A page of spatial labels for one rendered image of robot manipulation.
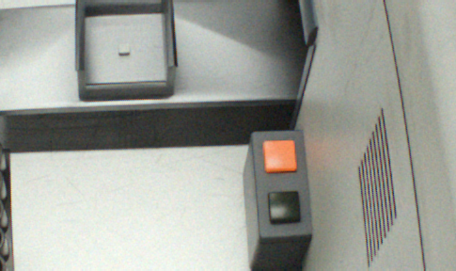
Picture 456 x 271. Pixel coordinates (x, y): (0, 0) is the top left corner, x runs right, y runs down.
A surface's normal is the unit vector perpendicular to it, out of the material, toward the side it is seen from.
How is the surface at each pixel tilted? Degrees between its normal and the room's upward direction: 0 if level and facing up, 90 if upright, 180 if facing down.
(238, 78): 0
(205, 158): 0
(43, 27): 0
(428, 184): 89
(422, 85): 89
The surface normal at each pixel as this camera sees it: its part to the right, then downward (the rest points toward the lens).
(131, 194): 0.04, -0.44
